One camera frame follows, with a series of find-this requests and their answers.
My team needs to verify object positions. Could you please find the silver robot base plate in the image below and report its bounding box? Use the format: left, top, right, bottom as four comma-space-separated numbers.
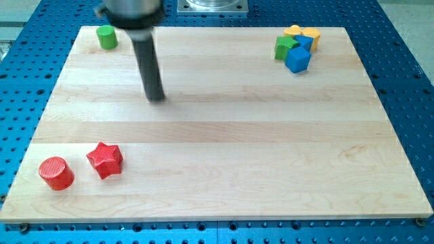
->
177, 0, 249, 14

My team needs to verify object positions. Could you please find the green star block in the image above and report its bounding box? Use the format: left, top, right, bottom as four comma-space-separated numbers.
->
275, 36, 299, 61

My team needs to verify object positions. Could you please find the wooden board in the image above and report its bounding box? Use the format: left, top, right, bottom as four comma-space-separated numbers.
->
1, 26, 433, 223

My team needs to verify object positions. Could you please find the blue cube block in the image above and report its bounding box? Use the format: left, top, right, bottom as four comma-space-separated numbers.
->
285, 47, 311, 73

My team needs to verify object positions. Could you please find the red star block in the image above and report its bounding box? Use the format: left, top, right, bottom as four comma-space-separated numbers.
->
86, 142, 123, 180

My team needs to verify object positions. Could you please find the blue pentagon block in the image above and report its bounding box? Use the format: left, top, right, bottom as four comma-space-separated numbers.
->
294, 35, 314, 52

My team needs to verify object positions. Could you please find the green cylinder block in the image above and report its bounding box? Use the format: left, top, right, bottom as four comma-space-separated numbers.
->
96, 25, 118, 49

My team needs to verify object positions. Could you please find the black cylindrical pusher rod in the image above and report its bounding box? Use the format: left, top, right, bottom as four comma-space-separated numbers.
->
126, 28, 165, 102

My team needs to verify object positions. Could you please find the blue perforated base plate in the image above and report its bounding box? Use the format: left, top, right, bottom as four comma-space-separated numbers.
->
1, 1, 433, 243

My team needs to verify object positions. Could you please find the yellow hexagon block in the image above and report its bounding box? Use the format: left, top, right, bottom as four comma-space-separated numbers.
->
301, 27, 321, 51

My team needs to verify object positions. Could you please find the yellow heart block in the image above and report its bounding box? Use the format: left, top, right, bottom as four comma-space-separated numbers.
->
283, 24, 302, 37

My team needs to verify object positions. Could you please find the red cylinder block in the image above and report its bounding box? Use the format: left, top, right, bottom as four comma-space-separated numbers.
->
39, 157, 75, 190

